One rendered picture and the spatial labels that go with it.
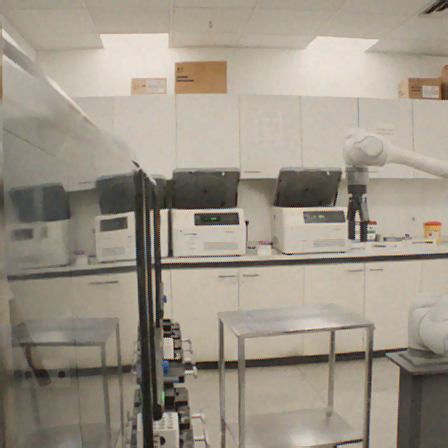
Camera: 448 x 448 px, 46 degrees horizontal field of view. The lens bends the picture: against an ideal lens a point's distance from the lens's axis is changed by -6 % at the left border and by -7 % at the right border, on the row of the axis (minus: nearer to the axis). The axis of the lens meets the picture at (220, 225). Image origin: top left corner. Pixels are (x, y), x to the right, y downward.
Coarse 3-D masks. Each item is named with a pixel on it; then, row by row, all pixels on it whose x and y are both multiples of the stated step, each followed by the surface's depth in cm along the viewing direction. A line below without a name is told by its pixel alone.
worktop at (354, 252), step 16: (192, 256) 433; (208, 256) 429; (224, 256) 427; (240, 256) 427; (256, 256) 424; (272, 256) 423; (288, 256) 423; (304, 256) 424; (320, 256) 426; (336, 256) 427; (352, 256) 428; (368, 256) 430
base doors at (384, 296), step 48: (192, 288) 419; (240, 288) 423; (288, 288) 426; (336, 288) 430; (384, 288) 434; (432, 288) 439; (192, 336) 421; (288, 336) 428; (336, 336) 432; (384, 336) 436
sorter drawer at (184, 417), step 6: (180, 408) 138; (186, 408) 138; (180, 414) 133; (186, 414) 134; (180, 420) 130; (186, 420) 130; (180, 426) 128; (186, 426) 129; (192, 426) 129; (204, 432) 137; (198, 438) 134; (204, 438) 134
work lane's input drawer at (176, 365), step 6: (174, 354) 188; (180, 354) 189; (168, 360) 183; (174, 360) 184; (180, 360) 184; (174, 366) 183; (180, 366) 183; (174, 372) 183; (180, 372) 183; (186, 372) 189; (192, 372) 189
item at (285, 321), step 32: (224, 320) 242; (256, 320) 240; (288, 320) 238; (320, 320) 235; (352, 320) 233; (224, 384) 259; (224, 416) 260; (256, 416) 262; (288, 416) 260; (320, 416) 258
